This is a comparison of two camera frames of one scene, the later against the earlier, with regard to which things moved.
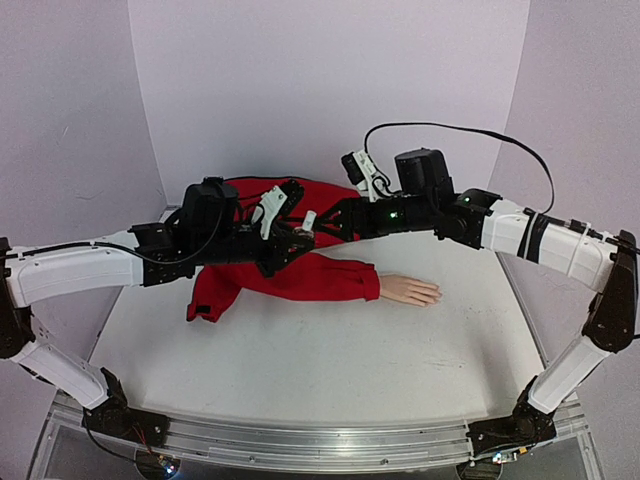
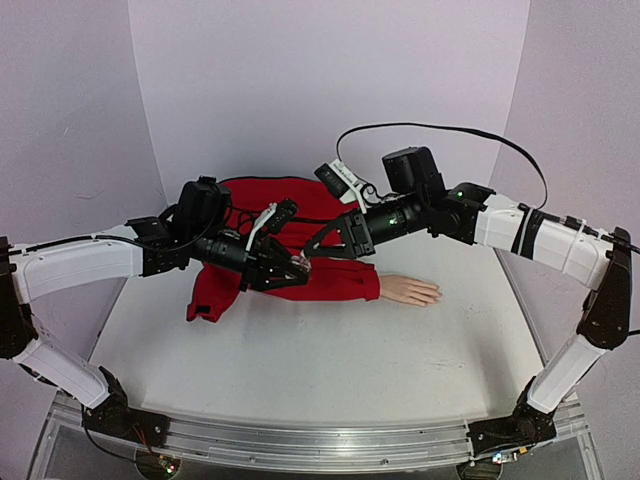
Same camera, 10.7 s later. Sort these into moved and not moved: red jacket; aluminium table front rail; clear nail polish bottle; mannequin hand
Moved: clear nail polish bottle
Not moved: mannequin hand; red jacket; aluminium table front rail
